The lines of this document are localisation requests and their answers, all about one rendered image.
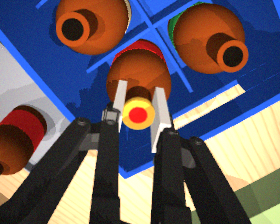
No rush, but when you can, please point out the grey square tray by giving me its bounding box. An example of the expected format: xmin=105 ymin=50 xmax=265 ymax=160
xmin=0 ymin=41 xmax=71 ymax=173

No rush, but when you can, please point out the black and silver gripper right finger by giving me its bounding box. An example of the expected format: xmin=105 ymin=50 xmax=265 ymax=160
xmin=150 ymin=87 xmax=252 ymax=224

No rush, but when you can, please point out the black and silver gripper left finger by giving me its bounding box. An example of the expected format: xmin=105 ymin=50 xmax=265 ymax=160
xmin=0 ymin=80 xmax=127 ymax=224

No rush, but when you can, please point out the blue bottle crate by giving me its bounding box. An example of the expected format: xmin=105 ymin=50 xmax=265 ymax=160
xmin=0 ymin=0 xmax=280 ymax=179

